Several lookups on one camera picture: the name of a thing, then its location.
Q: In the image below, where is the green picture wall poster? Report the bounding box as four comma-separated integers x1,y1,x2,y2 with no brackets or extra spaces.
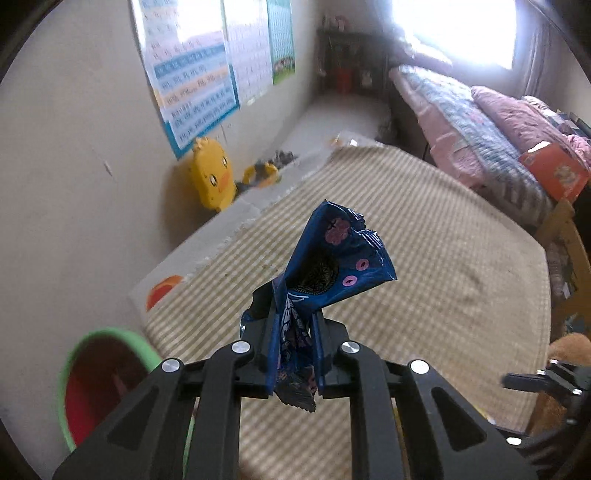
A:
266,0,296,85

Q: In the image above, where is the pink quilted bedding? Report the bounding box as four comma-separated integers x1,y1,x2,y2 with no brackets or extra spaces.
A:
389,65,590,227

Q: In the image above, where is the striped beige mat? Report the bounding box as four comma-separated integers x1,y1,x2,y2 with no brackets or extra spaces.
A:
140,146,553,480

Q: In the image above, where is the dark shelf with items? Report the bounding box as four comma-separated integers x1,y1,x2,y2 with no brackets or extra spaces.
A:
317,15,394,98

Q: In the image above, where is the yellow toy vehicle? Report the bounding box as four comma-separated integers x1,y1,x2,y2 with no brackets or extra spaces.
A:
236,150,297,193

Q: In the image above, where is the white foam floor mat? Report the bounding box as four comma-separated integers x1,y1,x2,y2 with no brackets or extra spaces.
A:
129,131,383,324

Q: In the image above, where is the yellow duck toy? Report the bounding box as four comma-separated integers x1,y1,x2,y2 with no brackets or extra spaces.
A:
189,137,238,212

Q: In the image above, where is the blue snack wrapper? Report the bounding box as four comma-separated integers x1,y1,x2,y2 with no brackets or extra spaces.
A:
239,199,399,413

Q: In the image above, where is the brown plush toy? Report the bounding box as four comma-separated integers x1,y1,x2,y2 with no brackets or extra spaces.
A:
526,332,591,437

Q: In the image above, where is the blue wall chart poster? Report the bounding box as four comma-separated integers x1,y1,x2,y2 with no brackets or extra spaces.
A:
130,0,239,158

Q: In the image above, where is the red green trash bin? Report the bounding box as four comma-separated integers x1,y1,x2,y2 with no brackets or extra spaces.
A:
57,327,161,451

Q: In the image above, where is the orange cardboard box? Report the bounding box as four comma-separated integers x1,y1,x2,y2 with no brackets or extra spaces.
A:
519,141,590,203

